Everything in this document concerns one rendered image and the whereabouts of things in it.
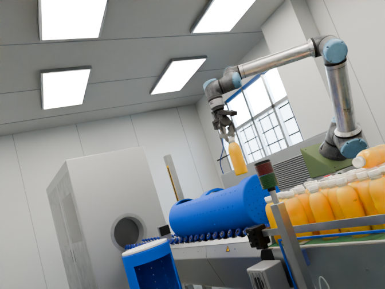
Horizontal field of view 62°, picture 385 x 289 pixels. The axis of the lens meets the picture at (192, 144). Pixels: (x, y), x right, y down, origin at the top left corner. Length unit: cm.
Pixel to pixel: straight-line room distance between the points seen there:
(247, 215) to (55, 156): 543
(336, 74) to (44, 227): 564
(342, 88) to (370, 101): 257
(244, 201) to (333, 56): 89
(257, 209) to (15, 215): 537
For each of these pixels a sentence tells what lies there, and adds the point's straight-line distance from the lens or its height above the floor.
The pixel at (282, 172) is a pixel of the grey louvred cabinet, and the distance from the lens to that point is 390.
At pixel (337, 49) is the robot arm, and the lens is 191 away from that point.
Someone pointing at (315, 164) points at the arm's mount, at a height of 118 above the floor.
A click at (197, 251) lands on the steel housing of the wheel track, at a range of 222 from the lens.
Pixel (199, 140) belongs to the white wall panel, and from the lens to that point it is 759.
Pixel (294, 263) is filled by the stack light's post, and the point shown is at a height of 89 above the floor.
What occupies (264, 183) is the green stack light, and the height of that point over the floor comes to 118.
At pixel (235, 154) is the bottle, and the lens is 180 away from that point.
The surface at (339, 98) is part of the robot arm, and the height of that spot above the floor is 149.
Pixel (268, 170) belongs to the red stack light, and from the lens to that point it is 119.
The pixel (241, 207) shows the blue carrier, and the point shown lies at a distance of 171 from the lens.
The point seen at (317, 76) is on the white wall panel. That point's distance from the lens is 460.
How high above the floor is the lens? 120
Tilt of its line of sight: 10 degrees up
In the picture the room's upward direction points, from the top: 18 degrees counter-clockwise
